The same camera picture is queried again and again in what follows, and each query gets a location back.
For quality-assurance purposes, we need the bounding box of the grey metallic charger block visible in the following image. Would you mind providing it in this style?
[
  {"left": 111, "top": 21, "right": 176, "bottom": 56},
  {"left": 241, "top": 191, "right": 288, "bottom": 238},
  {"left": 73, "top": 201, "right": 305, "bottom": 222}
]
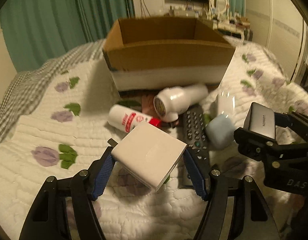
[{"left": 243, "top": 102, "right": 276, "bottom": 139}]

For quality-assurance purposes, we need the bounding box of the white glossy case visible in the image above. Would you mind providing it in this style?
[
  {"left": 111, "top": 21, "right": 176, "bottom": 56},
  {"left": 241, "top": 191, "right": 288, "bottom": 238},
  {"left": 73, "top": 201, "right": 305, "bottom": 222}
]
[{"left": 216, "top": 91, "right": 235, "bottom": 117}]

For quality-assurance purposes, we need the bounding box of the black remote control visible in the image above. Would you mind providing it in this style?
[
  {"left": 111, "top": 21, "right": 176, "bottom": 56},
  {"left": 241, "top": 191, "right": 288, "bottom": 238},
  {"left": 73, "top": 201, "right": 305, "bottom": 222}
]
[{"left": 182, "top": 104, "right": 210, "bottom": 172}]

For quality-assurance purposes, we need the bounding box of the white lint remover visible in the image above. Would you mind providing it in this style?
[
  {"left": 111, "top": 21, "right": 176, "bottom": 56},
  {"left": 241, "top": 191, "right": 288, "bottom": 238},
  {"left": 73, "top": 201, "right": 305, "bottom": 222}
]
[{"left": 153, "top": 84, "right": 208, "bottom": 122}]

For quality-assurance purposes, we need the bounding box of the white square power adapter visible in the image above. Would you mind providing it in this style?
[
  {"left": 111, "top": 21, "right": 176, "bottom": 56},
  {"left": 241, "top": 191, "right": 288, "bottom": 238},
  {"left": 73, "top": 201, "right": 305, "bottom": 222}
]
[{"left": 112, "top": 121, "right": 187, "bottom": 191}]

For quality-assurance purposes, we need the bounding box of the white red spray bottle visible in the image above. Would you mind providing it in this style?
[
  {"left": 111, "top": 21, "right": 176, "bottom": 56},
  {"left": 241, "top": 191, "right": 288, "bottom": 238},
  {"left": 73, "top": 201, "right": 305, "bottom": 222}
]
[{"left": 108, "top": 104, "right": 162, "bottom": 133}]

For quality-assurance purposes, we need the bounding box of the white floral quilt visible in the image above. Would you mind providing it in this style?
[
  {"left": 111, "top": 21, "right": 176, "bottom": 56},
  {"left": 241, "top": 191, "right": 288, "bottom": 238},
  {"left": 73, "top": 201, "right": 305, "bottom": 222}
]
[{"left": 0, "top": 37, "right": 308, "bottom": 239}]

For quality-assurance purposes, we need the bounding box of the white wardrobe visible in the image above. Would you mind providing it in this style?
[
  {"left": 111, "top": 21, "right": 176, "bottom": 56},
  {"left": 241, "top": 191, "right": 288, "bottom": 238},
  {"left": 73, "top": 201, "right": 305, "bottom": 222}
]
[{"left": 245, "top": 0, "right": 308, "bottom": 84}]

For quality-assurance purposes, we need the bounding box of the white dressing table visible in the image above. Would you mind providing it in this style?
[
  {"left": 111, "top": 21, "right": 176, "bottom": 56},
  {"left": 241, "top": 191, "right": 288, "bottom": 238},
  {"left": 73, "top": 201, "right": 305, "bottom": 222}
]
[{"left": 169, "top": 5, "right": 253, "bottom": 41}]

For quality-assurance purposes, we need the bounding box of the grey checkered blanket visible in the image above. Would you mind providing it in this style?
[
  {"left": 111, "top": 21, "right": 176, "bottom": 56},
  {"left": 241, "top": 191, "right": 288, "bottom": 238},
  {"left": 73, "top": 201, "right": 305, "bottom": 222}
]
[{"left": 0, "top": 39, "right": 105, "bottom": 143}]

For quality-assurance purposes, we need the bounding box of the brown cardboard box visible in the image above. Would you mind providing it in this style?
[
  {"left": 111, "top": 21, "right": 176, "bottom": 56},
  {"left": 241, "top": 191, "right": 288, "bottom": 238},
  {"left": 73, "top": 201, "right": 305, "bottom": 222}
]
[{"left": 102, "top": 17, "right": 235, "bottom": 91}]

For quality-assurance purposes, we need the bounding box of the white vanity mirror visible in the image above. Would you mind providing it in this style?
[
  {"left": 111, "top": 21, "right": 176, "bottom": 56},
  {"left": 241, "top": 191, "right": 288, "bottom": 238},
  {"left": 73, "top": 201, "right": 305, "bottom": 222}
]
[{"left": 209, "top": 0, "right": 229, "bottom": 15}]

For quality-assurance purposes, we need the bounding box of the teal window curtain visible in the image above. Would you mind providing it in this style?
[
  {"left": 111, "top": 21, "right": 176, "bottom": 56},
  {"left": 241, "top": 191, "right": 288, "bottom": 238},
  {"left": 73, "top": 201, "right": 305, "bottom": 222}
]
[{"left": 0, "top": 0, "right": 134, "bottom": 72}]

